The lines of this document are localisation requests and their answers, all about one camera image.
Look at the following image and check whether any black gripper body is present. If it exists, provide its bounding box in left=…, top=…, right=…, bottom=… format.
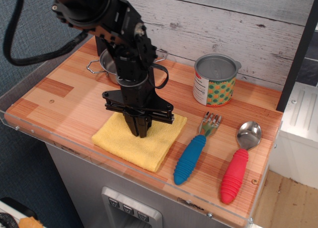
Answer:
left=102, top=77, right=174, bottom=124

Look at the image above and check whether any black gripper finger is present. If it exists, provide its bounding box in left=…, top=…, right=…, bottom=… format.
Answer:
left=138, top=116, right=152, bottom=138
left=123, top=112, right=140, bottom=137

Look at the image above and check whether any yellow towel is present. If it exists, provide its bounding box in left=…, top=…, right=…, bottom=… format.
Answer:
left=91, top=113, right=187, bottom=172

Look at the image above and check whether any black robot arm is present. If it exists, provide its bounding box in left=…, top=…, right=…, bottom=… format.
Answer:
left=53, top=0, right=174, bottom=138

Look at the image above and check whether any stainless steel pot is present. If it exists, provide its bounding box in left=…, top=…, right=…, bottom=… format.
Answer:
left=86, top=49, right=169, bottom=89

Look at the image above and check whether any patterned tin can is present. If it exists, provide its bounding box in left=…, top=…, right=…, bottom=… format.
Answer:
left=193, top=54, right=241, bottom=107

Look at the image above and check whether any grey toy kitchen cabinet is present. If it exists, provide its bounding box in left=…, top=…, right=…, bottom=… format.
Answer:
left=47, top=143, right=253, bottom=228

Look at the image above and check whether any silver dispenser button panel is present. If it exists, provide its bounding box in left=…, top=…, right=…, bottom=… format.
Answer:
left=101, top=186, right=163, bottom=228

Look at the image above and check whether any clear acrylic edge guard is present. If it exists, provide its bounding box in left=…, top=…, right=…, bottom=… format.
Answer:
left=0, top=93, right=254, bottom=228

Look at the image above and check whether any orange object bottom left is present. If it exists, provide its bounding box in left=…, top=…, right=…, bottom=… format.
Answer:
left=18, top=217, right=44, bottom=228

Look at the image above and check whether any white black device bottom left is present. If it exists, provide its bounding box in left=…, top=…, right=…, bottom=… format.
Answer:
left=0, top=197, right=38, bottom=228

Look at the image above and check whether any white appliance at right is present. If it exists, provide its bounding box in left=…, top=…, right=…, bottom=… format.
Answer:
left=269, top=82, right=318, bottom=188

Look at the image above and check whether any dark vertical post left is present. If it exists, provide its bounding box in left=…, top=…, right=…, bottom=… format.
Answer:
left=94, top=36, right=108, bottom=56

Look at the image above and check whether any dark vertical post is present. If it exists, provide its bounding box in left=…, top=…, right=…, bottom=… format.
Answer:
left=276, top=0, right=318, bottom=112
left=94, top=36, right=108, bottom=56

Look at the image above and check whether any blue handled fork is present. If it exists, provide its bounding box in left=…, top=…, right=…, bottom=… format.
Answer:
left=173, top=112, right=222, bottom=185

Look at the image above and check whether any red handled spoon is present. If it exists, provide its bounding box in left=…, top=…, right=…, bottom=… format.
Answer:
left=220, top=121, right=262, bottom=204

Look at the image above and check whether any black braided cable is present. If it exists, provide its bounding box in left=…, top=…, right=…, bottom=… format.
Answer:
left=2, top=0, right=89, bottom=67

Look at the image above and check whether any dark vertical post right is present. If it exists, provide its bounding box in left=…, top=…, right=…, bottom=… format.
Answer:
left=276, top=0, right=318, bottom=112

